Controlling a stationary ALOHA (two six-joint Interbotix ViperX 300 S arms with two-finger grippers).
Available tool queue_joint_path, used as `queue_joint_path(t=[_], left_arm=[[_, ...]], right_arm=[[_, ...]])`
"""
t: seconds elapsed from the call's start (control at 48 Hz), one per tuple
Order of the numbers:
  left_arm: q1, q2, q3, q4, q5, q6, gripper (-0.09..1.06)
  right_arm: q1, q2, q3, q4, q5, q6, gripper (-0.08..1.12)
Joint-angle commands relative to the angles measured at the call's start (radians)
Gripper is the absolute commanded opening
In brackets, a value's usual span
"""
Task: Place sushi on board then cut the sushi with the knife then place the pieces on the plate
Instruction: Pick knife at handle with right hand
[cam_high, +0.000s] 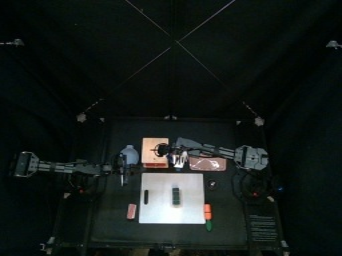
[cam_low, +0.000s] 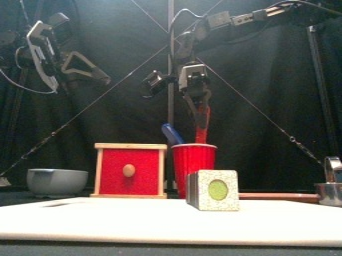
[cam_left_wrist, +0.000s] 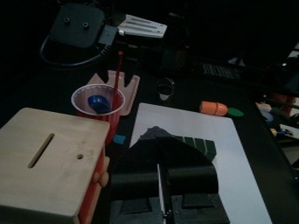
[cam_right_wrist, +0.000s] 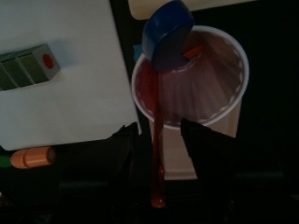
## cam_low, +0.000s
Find vertical metal pole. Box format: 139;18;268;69
165;0;176;192

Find pink rectangular plate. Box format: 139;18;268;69
236;191;322;205

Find white plastic cutting board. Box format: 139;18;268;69
0;196;342;249

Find wooden box with red drawer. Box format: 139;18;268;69
89;142;169;200

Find toy sushi roll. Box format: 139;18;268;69
184;168;241;212

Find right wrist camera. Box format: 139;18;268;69
140;68;176;99

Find small metal measuring cup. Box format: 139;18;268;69
312;155;342;208

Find grey blue bowl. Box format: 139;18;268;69
25;167;89;198

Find blue plastic utensil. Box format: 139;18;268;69
160;122;187;146

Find diagonal bracing wire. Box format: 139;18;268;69
125;0;324;166
0;0;225;176

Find grey left arm cable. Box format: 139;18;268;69
0;46;58;96

